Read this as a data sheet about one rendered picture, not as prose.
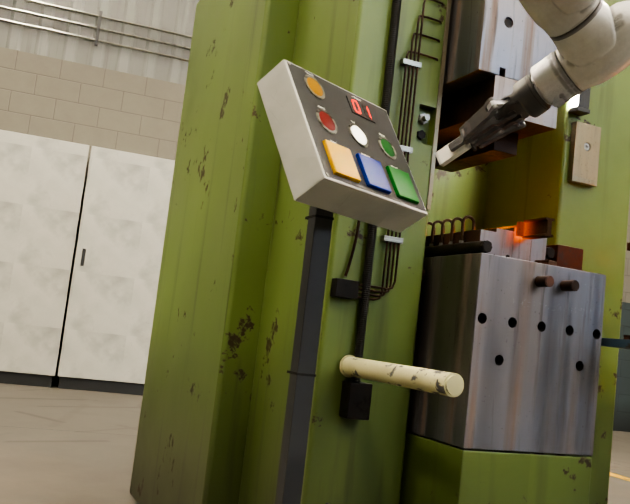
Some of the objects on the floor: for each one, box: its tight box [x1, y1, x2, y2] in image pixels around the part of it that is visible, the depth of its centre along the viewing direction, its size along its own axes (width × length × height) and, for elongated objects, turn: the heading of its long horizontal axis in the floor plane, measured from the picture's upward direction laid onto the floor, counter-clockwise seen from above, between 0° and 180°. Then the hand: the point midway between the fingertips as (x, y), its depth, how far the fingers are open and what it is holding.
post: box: [275, 206, 333, 504], centre depth 156 cm, size 4×4×108 cm
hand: (453, 150), depth 153 cm, fingers closed
